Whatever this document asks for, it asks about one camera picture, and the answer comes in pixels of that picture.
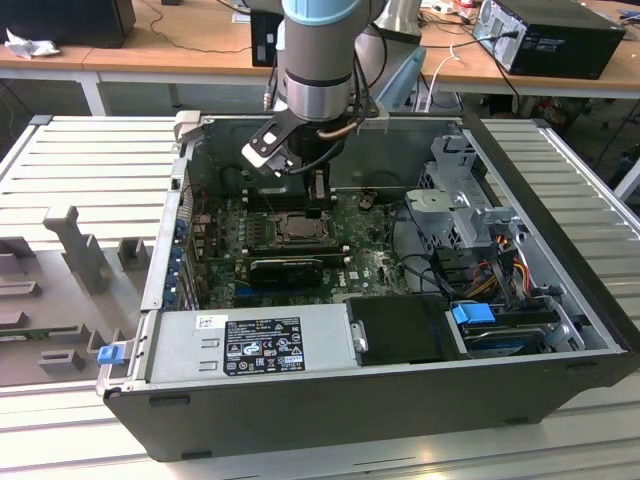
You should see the hard disk in blue carrier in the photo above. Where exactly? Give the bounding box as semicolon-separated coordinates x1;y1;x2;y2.
448;301;549;359

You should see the thin black desk cable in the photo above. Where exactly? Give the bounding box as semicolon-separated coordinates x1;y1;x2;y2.
147;0;253;54

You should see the crumpled white paper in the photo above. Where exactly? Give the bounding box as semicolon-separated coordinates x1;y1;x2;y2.
4;26;62;61

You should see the black desktop computer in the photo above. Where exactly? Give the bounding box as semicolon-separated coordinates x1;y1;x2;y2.
471;0;628;81

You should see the black graphics card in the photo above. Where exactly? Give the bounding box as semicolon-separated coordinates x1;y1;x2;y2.
248;256;325;289

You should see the black open PC case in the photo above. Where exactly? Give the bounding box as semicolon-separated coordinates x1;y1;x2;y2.
94;110;633;464

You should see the silver metal drive cage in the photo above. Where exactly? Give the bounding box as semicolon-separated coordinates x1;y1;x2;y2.
403;132;527;251

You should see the black plastic air shroud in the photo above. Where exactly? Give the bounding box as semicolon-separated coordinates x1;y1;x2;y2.
344;293;472;367

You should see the black looped cable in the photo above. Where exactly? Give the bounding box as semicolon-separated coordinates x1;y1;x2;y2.
392;198;454;297

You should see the small black upright box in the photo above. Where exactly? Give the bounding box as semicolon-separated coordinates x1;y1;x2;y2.
250;8;284;68

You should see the yellow red wire bundle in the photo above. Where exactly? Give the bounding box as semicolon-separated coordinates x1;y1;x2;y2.
468;249;533;302

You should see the grey power supply with label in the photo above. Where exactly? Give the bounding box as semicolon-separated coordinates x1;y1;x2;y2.
146;301;370;385

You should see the green motherboard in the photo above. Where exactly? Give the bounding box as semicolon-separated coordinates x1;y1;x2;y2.
192;192;417;310

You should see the grey parts rack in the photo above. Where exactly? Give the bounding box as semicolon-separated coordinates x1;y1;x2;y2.
0;203;157;389

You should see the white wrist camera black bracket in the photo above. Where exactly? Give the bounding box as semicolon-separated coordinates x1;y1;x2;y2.
240;116;298;178

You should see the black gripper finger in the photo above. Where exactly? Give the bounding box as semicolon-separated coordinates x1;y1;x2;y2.
306;169;321;219
320;169;334;219

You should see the CPU socket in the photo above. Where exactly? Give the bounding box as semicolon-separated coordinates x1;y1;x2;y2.
267;210;335;248

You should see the white cable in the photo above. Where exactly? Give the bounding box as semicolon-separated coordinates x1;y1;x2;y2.
413;43;462;112

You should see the large black box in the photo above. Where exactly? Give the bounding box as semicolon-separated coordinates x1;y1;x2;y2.
0;0;138;49

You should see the green RAM stick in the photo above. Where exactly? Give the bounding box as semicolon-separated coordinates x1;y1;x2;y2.
0;326;82;338

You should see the metal socket cover frame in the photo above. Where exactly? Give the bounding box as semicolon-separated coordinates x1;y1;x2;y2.
271;212;331;247

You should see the grey case release handle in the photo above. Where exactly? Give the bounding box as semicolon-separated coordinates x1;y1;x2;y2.
171;110;205;147

